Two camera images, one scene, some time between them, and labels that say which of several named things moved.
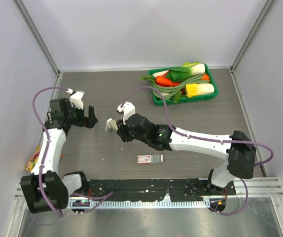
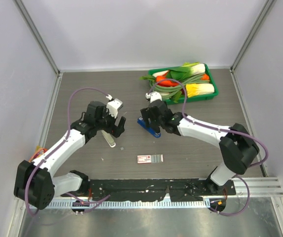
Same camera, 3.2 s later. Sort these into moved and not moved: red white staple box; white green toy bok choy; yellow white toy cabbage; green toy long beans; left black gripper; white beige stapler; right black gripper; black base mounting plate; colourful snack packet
Moved: right black gripper; left black gripper; white beige stapler
Not moved: yellow white toy cabbage; red white staple box; black base mounting plate; white green toy bok choy; colourful snack packet; green toy long beans
